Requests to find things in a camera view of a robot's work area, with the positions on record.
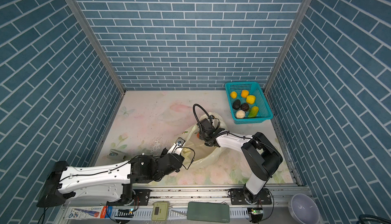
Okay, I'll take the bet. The yellow translucent plastic bag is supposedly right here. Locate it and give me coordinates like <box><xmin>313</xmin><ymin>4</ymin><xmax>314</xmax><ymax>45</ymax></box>
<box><xmin>178</xmin><ymin>124</ymin><xmax>225</xmax><ymax>168</ymax></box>

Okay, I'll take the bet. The beige pear fruit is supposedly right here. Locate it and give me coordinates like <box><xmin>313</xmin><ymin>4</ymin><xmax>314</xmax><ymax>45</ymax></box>
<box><xmin>235</xmin><ymin>110</ymin><xmax>245</xmax><ymax>119</ymax></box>

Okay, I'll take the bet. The black fruit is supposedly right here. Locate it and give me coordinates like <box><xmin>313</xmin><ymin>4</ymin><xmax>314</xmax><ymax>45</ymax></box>
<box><xmin>232</xmin><ymin>99</ymin><xmax>241</xmax><ymax>110</ymax></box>

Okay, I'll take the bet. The dark brown fruit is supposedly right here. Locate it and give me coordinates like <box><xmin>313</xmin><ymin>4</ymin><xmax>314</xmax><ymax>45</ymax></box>
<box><xmin>240</xmin><ymin>103</ymin><xmax>250</xmax><ymax>112</ymax></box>

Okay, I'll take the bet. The orange fruit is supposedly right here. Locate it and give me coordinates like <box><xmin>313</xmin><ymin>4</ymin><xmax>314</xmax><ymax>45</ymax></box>
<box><xmin>230</xmin><ymin>91</ymin><xmax>237</xmax><ymax>99</ymax></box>

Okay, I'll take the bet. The green fruit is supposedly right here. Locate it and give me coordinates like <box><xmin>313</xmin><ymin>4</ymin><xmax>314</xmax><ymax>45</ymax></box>
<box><xmin>247</xmin><ymin>106</ymin><xmax>259</xmax><ymax>119</ymax></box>

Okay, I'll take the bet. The yellow lemon fruit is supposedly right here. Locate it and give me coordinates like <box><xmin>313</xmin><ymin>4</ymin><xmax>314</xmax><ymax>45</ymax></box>
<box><xmin>241</xmin><ymin>90</ymin><xmax>249</xmax><ymax>98</ymax></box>

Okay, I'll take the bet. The yellow round fruit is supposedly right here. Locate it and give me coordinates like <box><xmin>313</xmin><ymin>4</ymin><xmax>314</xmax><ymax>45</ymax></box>
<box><xmin>246</xmin><ymin>95</ymin><xmax>256</xmax><ymax>105</ymax></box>

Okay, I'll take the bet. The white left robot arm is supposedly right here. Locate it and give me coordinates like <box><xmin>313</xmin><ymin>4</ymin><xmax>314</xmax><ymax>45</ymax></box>
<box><xmin>37</xmin><ymin>145</ymin><xmax>184</xmax><ymax>208</ymax></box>

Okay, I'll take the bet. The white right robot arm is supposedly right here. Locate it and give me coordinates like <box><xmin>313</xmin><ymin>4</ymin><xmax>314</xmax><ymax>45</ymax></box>
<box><xmin>197</xmin><ymin>118</ymin><xmax>283</xmax><ymax>203</ymax></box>

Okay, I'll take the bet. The teal plastic basket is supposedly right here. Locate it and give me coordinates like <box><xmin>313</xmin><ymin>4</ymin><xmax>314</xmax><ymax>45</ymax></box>
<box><xmin>225</xmin><ymin>81</ymin><xmax>273</xmax><ymax>124</ymax></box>

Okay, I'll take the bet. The small green meter box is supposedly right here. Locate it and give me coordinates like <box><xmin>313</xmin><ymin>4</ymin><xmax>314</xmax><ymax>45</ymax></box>
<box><xmin>151</xmin><ymin>201</ymin><xmax>170</xmax><ymax>222</ymax></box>

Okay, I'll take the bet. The small grey card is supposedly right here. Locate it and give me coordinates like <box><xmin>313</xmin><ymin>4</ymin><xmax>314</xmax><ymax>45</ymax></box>
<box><xmin>107</xmin><ymin>149</ymin><xmax>126</xmax><ymax>161</ymax></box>

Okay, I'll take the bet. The green rectangular pad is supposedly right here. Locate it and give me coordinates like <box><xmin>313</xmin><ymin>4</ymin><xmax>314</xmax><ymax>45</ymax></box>
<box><xmin>186</xmin><ymin>202</ymin><xmax>230</xmax><ymax>223</ymax></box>

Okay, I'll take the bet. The blue white flat package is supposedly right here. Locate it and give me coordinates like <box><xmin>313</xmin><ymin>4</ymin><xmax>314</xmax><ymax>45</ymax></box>
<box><xmin>64</xmin><ymin>206</ymin><xmax>105</xmax><ymax>220</ymax></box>

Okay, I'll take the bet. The grey round bowl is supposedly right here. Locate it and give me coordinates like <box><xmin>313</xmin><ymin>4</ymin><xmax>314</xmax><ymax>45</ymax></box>
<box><xmin>288</xmin><ymin>193</ymin><xmax>320</xmax><ymax>224</ymax></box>

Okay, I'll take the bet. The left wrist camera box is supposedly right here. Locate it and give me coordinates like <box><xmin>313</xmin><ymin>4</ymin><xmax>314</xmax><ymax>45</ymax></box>
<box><xmin>172</xmin><ymin>137</ymin><xmax>186</xmax><ymax>155</ymax></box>

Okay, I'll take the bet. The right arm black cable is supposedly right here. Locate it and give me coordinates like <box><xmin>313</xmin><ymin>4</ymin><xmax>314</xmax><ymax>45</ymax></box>
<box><xmin>192</xmin><ymin>103</ymin><xmax>214</xmax><ymax>133</ymax></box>

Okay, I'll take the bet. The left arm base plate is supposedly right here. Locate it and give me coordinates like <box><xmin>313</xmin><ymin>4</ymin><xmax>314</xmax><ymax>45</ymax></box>
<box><xmin>106</xmin><ymin>189</ymin><xmax>151</xmax><ymax>207</ymax></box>

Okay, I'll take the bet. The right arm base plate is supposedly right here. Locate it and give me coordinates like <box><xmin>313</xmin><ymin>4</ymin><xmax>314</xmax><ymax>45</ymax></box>
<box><xmin>228</xmin><ymin>187</ymin><xmax>272</xmax><ymax>205</ymax></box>

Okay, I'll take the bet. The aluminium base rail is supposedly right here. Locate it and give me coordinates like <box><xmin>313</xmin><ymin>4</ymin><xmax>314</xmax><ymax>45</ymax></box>
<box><xmin>61</xmin><ymin>184</ymin><xmax>312</xmax><ymax>223</ymax></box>

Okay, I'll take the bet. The aluminium corner post right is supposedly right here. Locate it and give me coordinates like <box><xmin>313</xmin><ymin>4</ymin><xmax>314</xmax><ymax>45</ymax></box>
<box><xmin>264</xmin><ymin>0</ymin><xmax>312</xmax><ymax>95</ymax></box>

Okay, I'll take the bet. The aluminium corner post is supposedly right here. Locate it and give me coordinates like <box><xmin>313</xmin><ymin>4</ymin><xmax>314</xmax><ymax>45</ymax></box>
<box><xmin>65</xmin><ymin>0</ymin><xmax>126</xmax><ymax>96</ymax></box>
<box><xmin>264</xmin><ymin>0</ymin><xmax>312</xmax><ymax>95</ymax></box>

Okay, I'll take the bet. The aluminium corner post left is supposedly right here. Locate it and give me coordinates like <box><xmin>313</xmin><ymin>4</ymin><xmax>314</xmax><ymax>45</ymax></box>
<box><xmin>65</xmin><ymin>0</ymin><xmax>126</xmax><ymax>96</ymax></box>

